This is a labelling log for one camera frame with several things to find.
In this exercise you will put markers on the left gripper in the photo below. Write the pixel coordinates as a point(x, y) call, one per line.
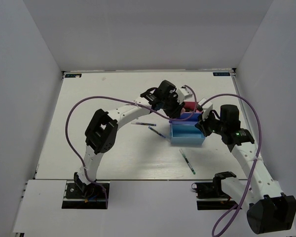
point(176, 113)

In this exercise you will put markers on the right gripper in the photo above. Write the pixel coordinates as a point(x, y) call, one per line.
point(202, 125)

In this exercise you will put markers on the blue gel pen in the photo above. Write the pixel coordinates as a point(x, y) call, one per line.
point(159, 134)

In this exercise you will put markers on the green gel pen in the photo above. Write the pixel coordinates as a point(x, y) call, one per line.
point(187, 161)

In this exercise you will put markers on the purple gel pen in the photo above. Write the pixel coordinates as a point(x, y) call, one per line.
point(144, 123)

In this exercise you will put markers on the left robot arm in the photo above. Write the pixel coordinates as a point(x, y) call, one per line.
point(104, 125)

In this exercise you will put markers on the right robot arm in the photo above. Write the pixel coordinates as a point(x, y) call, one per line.
point(267, 208)

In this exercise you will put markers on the dark blue container bin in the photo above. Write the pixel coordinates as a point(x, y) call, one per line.
point(190, 116)

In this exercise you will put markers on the pink container bin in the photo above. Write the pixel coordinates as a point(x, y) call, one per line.
point(190, 106)

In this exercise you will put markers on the light blue container bin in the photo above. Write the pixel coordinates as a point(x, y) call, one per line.
point(185, 133)

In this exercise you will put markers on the right corner label sticker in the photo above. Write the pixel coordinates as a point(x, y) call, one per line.
point(221, 74)

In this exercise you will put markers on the corner label sticker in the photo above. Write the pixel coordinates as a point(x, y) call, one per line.
point(73, 75)
point(221, 74)

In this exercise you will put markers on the left corner label sticker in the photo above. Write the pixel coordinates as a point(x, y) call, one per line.
point(73, 75)

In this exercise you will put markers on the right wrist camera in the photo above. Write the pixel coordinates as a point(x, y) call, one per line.
point(206, 106)

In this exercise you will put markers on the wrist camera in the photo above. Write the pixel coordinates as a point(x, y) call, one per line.
point(182, 94)
point(206, 106)

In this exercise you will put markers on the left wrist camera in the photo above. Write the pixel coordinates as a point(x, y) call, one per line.
point(182, 94)

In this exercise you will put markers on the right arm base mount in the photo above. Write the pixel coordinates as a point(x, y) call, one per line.
point(210, 195)

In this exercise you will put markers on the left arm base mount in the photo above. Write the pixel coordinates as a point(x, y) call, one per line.
point(73, 198)

